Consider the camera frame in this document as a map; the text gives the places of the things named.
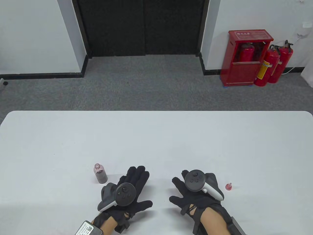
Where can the person's left forearm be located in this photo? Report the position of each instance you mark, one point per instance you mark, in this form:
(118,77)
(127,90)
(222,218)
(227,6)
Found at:
(107,226)

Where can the red pointed bottle cap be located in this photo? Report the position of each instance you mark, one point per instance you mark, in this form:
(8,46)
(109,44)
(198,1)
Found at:
(228,187)

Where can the person's right hand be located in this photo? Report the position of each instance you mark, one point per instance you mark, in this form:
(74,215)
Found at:
(188,203)

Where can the grey right hand controller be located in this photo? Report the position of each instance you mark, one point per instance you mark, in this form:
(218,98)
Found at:
(194,180)

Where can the white slanted board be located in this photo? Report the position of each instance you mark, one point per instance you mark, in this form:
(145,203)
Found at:
(308,77)

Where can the grey hand controller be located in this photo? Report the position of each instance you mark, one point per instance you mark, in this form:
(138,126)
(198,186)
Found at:
(194,180)
(125,195)

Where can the person's left hand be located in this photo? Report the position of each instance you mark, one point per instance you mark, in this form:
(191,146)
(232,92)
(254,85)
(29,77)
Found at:
(138,177)

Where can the red fire extinguisher cabinet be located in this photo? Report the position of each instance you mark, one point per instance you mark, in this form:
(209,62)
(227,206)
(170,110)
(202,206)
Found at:
(240,72)

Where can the black double door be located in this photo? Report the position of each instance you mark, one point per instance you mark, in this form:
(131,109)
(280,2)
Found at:
(141,27)

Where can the red extinguisher with yellow label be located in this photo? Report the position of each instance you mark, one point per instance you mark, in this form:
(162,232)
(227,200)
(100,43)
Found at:
(267,66)

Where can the white wall socket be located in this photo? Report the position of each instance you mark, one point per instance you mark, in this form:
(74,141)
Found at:
(306,24)

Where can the clear soy sauce bottle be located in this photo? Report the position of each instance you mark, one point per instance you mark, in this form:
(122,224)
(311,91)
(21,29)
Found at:
(101,175)

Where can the grey left hand controller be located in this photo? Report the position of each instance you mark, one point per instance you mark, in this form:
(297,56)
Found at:
(125,195)

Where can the red extinguisher inside cabinet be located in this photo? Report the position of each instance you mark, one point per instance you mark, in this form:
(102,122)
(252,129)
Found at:
(246,52)

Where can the red fire extinguisher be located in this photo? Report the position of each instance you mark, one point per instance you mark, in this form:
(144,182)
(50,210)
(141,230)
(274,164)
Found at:
(283,58)

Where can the person's right forearm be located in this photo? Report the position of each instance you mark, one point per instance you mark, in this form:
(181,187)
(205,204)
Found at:
(212,222)

